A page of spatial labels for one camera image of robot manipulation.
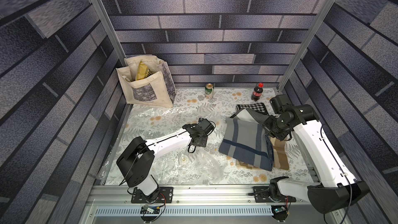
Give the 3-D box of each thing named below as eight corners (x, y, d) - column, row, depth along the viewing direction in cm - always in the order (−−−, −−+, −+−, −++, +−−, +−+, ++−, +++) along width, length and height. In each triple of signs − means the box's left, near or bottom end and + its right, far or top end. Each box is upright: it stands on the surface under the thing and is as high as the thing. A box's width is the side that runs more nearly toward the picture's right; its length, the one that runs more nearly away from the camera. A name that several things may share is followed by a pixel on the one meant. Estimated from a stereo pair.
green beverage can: (205, 99, 114) (205, 89, 106) (205, 93, 119) (205, 83, 110) (213, 99, 114) (214, 89, 106) (213, 93, 119) (214, 83, 110)
